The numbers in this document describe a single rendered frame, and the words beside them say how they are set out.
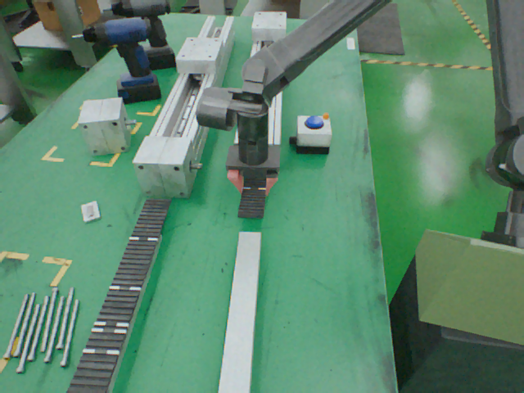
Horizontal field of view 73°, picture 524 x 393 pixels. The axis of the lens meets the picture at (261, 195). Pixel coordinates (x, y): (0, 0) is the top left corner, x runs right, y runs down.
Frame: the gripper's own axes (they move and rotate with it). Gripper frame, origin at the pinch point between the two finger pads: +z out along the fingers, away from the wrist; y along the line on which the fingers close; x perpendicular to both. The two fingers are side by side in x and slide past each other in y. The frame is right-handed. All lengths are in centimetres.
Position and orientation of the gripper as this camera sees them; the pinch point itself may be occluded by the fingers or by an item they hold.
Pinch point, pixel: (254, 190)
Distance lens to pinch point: 74.5
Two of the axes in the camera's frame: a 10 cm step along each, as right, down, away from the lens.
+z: 0.0, 7.2, 7.0
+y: -10.0, -0.4, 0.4
